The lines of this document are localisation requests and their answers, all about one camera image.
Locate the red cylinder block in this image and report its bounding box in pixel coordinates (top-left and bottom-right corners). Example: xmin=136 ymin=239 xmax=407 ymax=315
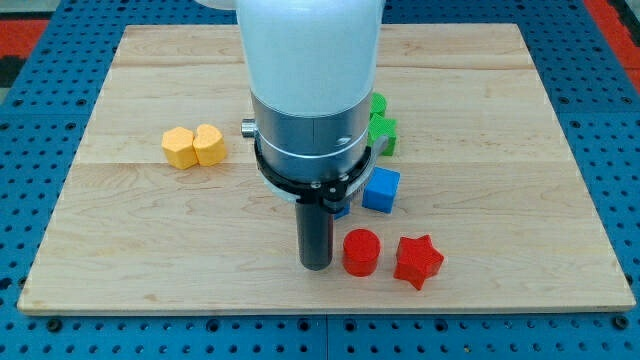
xmin=343 ymin=228 xmax=381 ymax=277

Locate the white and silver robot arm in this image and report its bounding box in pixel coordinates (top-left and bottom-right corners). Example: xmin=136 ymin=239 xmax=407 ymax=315
xmin=199 ymin=0 xmax=385 ymax=202

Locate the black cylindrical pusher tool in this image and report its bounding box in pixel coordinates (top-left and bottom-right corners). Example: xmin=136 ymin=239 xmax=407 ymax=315
xmin=295 ymin=202 xmax=334 ymax=271

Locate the small blue block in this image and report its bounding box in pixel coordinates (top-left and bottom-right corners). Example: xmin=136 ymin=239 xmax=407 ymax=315
xmin=334 ymin=202 xmax=351 ymax=220

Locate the blue cube block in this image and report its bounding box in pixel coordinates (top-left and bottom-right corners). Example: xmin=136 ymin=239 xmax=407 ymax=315
xmin=362 ymin=167 xmax=401 ymax=214

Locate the green star block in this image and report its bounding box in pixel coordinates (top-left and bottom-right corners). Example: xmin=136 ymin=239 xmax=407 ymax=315
xmin=368 ymin=114 xmax=397 ymax=156

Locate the green cylinder block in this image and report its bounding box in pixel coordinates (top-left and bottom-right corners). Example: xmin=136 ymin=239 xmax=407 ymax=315
xmin=370 ymin=92 xmax=387 ymax=117

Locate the yellow heart block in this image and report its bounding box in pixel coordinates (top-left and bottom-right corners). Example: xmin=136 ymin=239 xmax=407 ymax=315
xmin=193 ymin=124 xmax=227 ymax=166

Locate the red star block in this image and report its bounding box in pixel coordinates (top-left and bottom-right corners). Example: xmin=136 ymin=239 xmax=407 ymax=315
xmin=393 ymin=234 xmax=445 ymax=291

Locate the yellow hexagon block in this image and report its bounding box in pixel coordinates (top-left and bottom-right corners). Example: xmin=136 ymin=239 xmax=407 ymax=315
xmin=161 ymin=127 xmax=198 ymax=170

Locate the wooden board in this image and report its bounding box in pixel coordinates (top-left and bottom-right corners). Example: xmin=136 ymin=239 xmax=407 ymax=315
xmin=18 ymin=24 xmax=636 ymax=316

